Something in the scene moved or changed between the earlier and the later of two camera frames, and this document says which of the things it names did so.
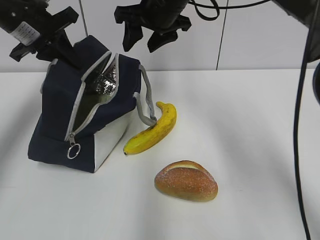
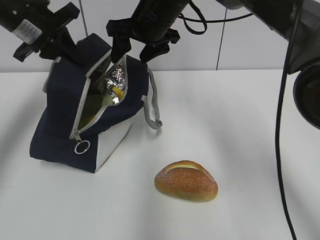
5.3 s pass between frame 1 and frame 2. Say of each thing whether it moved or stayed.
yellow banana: moved
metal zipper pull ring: moved
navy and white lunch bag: stayed
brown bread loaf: stayed
